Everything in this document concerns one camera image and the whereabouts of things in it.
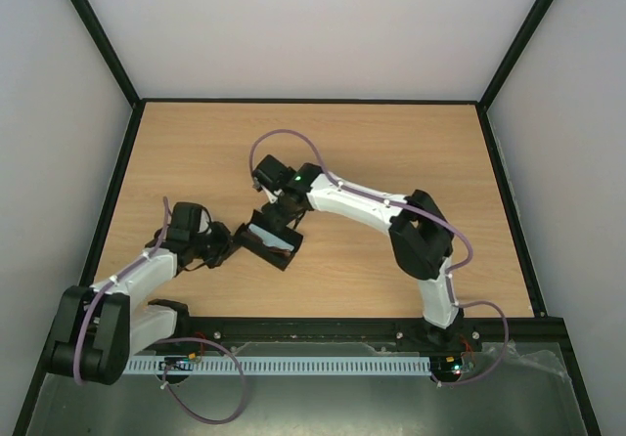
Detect black glasses case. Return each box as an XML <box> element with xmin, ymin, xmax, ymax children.
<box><xmin>233</xmin><ymin>210</ymin><xmax>303</xmax><ymax>271</ymax></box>

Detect brown translucent sunglasses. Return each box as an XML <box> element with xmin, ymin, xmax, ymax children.
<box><xmin>262</xmin><ymin>240</ymin><xmax>293</xmax><ymax>256</ymax></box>

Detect light blue cleaning cloth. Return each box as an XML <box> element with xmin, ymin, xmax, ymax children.
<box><xmin>247</xmin><ymin>224</ymin><xmax>284</xmax><ymax>243</ymax></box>

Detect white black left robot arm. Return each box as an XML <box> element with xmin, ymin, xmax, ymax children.
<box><xmin>43</xmin><ymin>221</ymin><xmax>233</xmax><ymax>385</ymax></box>

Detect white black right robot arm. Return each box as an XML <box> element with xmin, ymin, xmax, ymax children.
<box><xmin>251</xmin><ymin>156</ymin><xmax>463</xmax><ymax>350</ymax></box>

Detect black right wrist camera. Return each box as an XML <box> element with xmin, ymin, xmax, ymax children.
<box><xmin>251</xmin><ymin>154</ymin><xmax>295</xmax><ymax>194</ymax></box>

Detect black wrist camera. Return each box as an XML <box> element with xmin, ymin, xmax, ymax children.
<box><xmin>166</xmin><ymin>202</ymin><xmax>211</xmax><ymax>241</ymax></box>
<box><xmin>251</xmin><ymin>154</ymin><xmax>295</xmax><ymax>194</ymax></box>

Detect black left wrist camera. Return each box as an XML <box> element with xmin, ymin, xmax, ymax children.
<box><xmin>166</xmin><ymin>202</ymin><xmax>211</xmax><ymax>241</ymax></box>

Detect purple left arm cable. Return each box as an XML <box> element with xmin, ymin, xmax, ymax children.
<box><xmin>71</xmin><ymin>196</ymin><xmax>246</xmax><ymax>424</ymax></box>

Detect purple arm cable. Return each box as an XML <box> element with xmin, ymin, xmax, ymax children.
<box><xmin>71</xmin><ymin>196</ymin><xmax>246</xmax><ymax>424</ymax></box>
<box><xmin>247</xmin><ymin>128</ymin><xmax>511</xmax><ymax>389</ymax></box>

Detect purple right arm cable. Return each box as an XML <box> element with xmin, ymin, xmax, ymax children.
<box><xmin>247</xmin><ymin>128</ymin><xmax>511</xmax><ymax>389</ymax></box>

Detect light blue slotted cable duct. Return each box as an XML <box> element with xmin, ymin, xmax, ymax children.
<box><xmin>124</xmin><ymin>356</ymin><xmax>431</xmax><ymax>376</ymax></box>

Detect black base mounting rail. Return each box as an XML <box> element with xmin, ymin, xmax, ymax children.
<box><xmin>131</xmin><ymin>314</ymin><xmax>563</xmax><ymax>352</ymax></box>

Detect black enclosure frame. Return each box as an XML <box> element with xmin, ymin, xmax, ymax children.
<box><xmin>1</xmin><ymin>0</ymin><xmax>625</xmax><ymax>435</ymax></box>

